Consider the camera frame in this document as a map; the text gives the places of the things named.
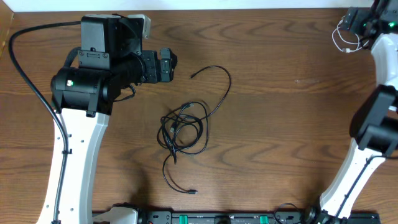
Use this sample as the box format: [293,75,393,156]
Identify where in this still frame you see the white USB cable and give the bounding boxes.
[331,17,369,54]

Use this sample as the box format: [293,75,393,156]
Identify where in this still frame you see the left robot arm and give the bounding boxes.
[38,14,177,223]

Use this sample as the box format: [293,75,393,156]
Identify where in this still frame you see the black USB cable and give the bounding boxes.
[157,102,205,195]
[157,65,232,156]

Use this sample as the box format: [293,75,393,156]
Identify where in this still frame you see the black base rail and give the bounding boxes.
[91,202,382,224]

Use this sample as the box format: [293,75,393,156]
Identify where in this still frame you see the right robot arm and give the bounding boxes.
[298,0,397,223]

